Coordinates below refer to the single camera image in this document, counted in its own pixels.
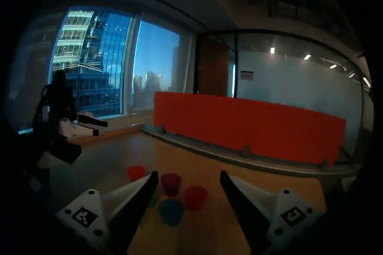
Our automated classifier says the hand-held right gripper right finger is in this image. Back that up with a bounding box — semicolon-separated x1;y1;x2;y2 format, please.
220;170;326;255

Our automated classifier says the orange plastic cup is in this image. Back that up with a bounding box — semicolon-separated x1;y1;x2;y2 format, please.
127;165;146;183

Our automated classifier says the blue plastic cup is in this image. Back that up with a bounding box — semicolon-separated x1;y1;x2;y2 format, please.
158;198;186;227

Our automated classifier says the purple plastic cup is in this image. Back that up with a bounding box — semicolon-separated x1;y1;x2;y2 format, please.
160;172;182;198

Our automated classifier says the red plastic cup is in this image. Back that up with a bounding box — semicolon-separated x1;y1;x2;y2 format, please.
184;186;209;211

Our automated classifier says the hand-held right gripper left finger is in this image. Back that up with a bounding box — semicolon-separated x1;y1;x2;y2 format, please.
55;171;159;255

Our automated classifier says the red desk screen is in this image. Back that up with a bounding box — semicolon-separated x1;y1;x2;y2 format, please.
140;91;364;178

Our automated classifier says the green plastic cup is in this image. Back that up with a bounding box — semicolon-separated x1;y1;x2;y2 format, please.
148;187;160;208

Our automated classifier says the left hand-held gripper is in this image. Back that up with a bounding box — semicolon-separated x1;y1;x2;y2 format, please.
32;69;109;166

